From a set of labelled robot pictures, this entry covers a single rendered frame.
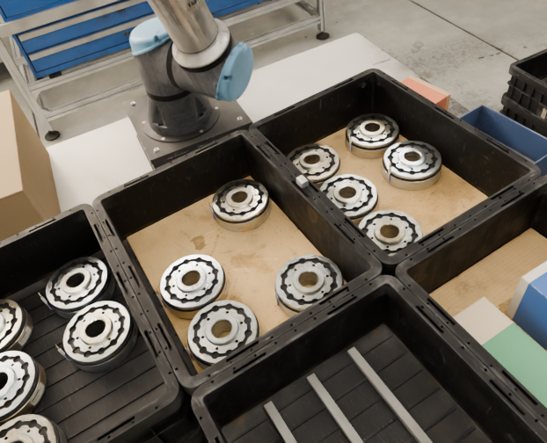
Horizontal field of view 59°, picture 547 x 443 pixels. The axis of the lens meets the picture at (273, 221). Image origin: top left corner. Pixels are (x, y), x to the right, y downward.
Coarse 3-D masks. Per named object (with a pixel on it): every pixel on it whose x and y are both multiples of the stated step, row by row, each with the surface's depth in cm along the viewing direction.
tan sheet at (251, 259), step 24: (168, 216) 90; (192, 216) 89; (144, 240) 87; (168, 240) 86; (192, 240) 85; (216, 240) 85; (240, 240) 84; (264, 240) 83; (288, 240) 82; (144, 264) 83; (168, 264) 82; (240, 264) 80; (264, 264) 80; (240, 288) 77; (264, 288) 77; (168, 312) 76; (264, 312) 74; (192, 360) 70
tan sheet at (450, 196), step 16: (336, 144) 98; (352, 160) 94; (368, 160) 93; (368, 176) 90; (448, 176) 88; (384, 192) 87; (400, 192) 86; (416, 192) 86; (432, 192) 86; (448, 192) 85; (464, 192) 85; (480, 192) 84; (384, 208) 84; (400, 208) 84; (416, 208) 84; (432, 208) 83; (448, 208) 83; (464, 208) 82; (432, 224) 81
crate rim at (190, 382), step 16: (208, 144) 87; (224, 144) 87; (256, 144) 85; (176, 160) 85; (272, 160) 82; (144, 176) 83; (288, 176) 78; (112, 192) 81; (304, 192) 76; (96, 208) 79; (320, 208) 73; (112, 224) 76; (336, 224) 70; (112, 240) 74; (352, 240) 68; (128, 256) 72; (368, 256) 66; (128, 272) 69; (368, 272) 64; (144, 288) 67; (352, 288) 63; (144, 304) 65; (160, 320) 63; (288, 320) 61; (304, 320) 61; (160, 336) 62; (272, 336) 60; (176, 352) 60; (240, 352) 59; (176, 368) 59; (208, 368) 58; (224, 368) 58; (192, 384) 57
